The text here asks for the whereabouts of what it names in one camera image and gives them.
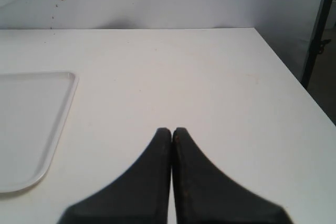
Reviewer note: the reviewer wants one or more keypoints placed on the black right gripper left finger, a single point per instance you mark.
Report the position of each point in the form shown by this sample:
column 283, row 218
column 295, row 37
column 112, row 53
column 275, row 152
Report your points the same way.
column 139, row 195

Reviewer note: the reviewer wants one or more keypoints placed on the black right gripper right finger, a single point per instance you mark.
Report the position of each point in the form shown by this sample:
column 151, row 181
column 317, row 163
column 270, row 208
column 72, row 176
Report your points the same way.
column 204, row 194

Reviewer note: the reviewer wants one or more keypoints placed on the white rectangular plastic tray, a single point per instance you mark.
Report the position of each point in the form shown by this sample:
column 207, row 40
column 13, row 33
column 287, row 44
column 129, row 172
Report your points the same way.
column 34, row 108

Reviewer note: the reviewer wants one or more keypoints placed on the black metal stand pole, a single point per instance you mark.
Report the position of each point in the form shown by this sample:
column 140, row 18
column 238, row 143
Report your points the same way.
column 317, row 44

